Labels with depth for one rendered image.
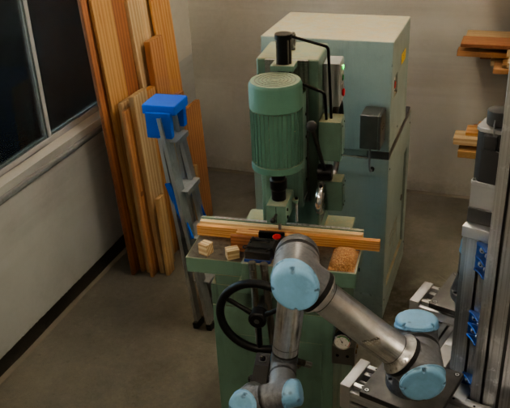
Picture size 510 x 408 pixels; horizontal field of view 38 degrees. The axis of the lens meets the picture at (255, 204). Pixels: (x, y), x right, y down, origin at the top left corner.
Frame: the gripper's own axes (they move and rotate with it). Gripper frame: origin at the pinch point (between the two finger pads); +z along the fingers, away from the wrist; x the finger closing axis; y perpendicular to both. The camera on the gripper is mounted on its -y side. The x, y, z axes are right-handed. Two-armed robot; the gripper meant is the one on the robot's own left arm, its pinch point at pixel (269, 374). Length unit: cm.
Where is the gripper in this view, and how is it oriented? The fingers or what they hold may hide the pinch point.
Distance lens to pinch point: 235.9
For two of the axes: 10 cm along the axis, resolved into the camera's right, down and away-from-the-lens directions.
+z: 2.3, 0.4, 9.7
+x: 9.7, 0.8, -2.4
